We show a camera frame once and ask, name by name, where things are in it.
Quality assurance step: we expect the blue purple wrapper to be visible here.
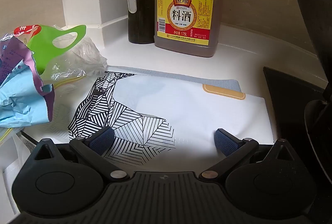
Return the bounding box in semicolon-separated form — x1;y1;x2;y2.
1;25;55;128

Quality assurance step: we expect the green snack pouch with handle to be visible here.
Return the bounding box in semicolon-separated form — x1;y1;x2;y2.
28;25;87;75

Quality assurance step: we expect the clear plastic bag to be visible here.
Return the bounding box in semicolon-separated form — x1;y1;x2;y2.
41;36;107;88

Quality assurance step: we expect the white mat with line pattern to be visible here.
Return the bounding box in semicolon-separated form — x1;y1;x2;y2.
68;71;273;170

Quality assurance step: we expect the black wok pan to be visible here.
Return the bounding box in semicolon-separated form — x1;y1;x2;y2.
297;0;331;184

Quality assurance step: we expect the dark soy sauce dispenser bottle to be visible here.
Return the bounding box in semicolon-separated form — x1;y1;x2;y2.
127;0;155;44

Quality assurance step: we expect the cooking wine jug yellow label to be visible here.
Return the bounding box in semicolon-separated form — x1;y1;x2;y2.
154;0;223;57

